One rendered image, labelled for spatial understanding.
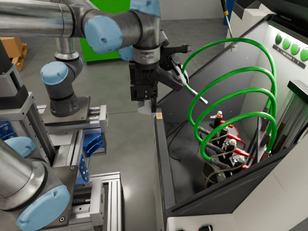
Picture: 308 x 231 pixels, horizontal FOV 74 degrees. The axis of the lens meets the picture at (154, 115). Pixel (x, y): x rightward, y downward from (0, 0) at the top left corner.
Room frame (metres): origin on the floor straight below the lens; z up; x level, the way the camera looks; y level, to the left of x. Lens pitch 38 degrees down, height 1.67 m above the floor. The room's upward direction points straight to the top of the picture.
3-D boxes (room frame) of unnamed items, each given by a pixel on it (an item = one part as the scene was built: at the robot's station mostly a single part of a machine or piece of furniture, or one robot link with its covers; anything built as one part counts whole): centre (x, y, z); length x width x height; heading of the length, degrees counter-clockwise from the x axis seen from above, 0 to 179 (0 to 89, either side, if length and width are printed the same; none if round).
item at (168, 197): (0.68, -0.04, 0.87); 0.62 x 0.04 x 0.16; 3
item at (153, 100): (0.53, 0.00, 1.31); 0.05 x 0.02 x 0.09; 3
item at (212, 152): (0.57, -0.29, 0.91); 0.34 x 0.10 x 0.15; 3
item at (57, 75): (0.87, 0.46, 1.20); 0.13 x 0.12 x 0.14; 177
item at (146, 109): (0.54, 0.02, 1.26); 0.06 x 0.03 x 0.09; 93
